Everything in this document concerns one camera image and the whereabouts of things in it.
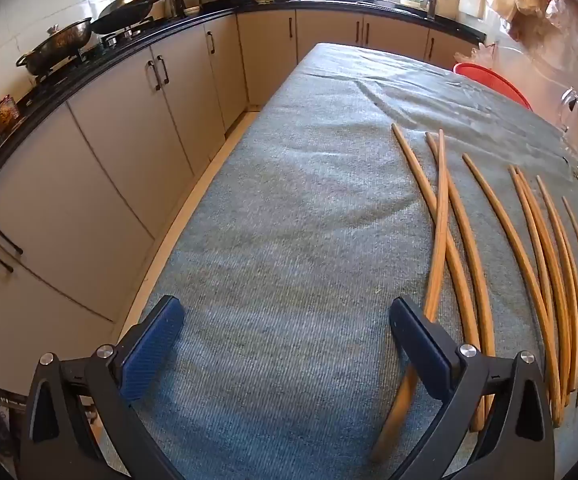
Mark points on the dark upright pipe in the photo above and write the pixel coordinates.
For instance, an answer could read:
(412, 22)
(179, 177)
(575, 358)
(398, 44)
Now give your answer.
(435, 5)

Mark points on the gas stove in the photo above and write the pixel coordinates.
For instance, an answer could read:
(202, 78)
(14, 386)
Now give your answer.
(94, 45)

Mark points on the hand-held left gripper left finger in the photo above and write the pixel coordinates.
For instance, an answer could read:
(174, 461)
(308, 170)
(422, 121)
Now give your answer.
(151, 345)

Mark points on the clear plastic bag with food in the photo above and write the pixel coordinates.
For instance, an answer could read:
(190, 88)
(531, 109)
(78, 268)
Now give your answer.
(484, 55)

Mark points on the black kitchen countertop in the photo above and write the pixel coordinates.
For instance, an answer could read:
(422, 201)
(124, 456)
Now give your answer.
(119, 45)

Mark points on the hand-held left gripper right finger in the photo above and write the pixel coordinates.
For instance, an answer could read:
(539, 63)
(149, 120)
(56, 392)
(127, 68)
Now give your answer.
(419, 345)

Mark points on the bunch of wooden chopsticks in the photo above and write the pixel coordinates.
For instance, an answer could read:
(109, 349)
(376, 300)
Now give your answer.
(519, 251)

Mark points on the beige base cabinets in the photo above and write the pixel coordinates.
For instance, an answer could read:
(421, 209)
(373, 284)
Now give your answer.
(119, 125)

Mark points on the spice jar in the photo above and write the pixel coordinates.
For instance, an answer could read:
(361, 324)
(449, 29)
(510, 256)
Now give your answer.
(6, 112)

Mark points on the steel wok with lid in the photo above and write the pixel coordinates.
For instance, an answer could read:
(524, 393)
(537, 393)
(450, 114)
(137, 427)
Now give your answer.
(56, 42)

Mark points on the red plastic basin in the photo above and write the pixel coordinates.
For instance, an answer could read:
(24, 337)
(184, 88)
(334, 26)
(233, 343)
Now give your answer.
(494, 82)

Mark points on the metal kettle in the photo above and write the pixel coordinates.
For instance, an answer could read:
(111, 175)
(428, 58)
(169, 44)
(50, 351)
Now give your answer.
(175, 6)

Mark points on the blue tablecloth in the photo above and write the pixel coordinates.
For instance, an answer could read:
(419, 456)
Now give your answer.
(294, 210)

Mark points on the black wok with lid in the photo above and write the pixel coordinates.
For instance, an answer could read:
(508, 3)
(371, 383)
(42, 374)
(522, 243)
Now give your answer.
(121, 10)

